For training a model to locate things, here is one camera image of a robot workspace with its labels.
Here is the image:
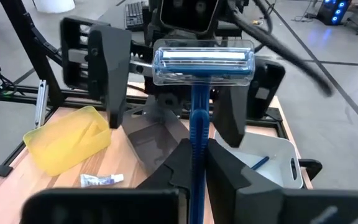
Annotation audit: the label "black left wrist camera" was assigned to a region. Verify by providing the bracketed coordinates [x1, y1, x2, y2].
[159, 0, 220, 34]

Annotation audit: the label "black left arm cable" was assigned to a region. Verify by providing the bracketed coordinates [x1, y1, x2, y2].
[227, 0, 336, 98]

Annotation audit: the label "yellow translucent plastic bin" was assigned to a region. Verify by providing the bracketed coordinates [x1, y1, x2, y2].
[22, 105, 112, 177]

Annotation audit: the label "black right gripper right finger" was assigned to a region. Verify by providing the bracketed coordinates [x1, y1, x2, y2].
[206, 138, 284, 224]

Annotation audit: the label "black computer tower blue lights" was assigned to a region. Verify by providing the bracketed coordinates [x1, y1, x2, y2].
[317, 0, 352, 26]

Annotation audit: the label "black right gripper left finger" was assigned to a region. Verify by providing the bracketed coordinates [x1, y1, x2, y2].
[137, 138, 193, 224]

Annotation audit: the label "silver aluminium bracket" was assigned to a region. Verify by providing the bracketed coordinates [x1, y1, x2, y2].
[34, 79, 49, 128]

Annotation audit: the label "light grey plastic bin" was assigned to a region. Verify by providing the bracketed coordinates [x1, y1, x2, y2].
[214, 130, 304, 190]

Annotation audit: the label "white round column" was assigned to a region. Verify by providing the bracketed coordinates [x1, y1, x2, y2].
[32, 0, 76, 14]

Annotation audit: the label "black edge mount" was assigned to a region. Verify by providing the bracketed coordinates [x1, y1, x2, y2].
[298, 158, 323, 183]

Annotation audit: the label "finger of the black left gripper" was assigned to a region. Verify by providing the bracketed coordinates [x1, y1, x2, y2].
[213, 58, 286, 147]
[60, 16, 132, 129]

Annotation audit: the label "black computer keyboard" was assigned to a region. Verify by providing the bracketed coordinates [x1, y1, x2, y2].
[123, 1, 150, 32]

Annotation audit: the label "small blue-white toothpaste tube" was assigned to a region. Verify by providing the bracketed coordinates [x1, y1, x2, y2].
[80, 173, 125, 189]

